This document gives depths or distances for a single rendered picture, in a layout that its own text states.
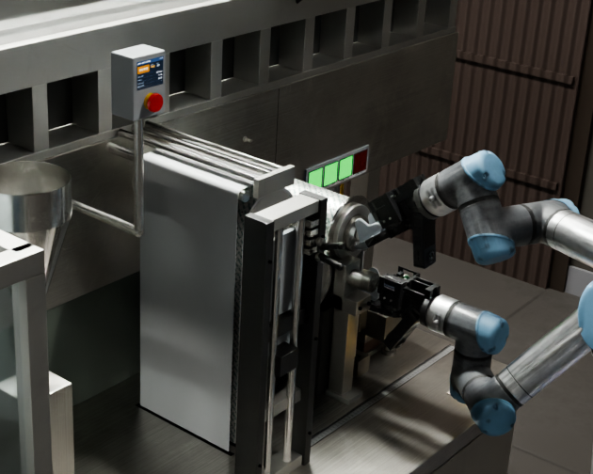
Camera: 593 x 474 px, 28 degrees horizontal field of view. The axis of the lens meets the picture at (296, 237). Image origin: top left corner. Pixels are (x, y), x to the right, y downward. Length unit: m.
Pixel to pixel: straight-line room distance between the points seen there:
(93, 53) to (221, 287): 0.48
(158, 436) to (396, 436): 0.46
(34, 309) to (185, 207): 0.73
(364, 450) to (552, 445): 1.83
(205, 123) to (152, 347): 0.47
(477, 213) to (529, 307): 2.87
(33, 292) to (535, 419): 2.96
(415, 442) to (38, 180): 0.92
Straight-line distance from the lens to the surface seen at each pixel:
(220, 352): 2.18
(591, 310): 1.81
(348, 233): 2.31
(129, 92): 1.80
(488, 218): 2.10
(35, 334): 1.45
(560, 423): 4.20
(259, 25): 2.50
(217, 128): 2.46
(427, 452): 2.33
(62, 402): 1.98
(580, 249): 2.07
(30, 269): 1.41
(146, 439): 2.31
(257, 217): 1.91
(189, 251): 2.15
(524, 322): 4.83
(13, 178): 1.89
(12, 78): 2.06
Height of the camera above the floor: 2.20
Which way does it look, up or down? 24 degrees down
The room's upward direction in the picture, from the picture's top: 3 degrees clockwise
